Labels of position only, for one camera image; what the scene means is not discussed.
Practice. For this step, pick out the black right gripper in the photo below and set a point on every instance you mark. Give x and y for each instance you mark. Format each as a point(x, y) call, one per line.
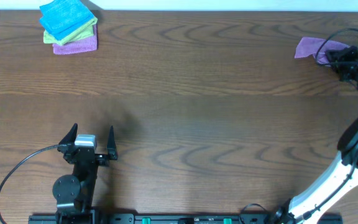
point(340, 56)

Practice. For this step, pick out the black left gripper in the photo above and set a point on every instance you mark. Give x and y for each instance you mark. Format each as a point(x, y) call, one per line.
point(86, 154)

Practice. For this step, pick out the purple microfiber cloth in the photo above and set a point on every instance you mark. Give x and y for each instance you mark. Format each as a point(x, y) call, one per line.
point(309, 46)

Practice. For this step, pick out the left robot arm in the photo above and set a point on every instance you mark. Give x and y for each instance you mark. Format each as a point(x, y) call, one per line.
point(74, 192)

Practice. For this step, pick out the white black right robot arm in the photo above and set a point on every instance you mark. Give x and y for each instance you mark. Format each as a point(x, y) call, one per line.
point(337, 180)

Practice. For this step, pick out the folded purple cloth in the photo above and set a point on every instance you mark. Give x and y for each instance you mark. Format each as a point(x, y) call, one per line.
point(88, 44)

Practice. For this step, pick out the folded green cloth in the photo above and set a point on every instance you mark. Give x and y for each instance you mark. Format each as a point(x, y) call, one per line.
point(84, 31)

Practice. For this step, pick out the folded blue cloth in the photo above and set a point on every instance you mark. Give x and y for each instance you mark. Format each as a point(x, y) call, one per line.
point(62, 18)

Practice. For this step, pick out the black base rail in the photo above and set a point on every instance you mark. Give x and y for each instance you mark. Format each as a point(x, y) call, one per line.
point(127, 218)

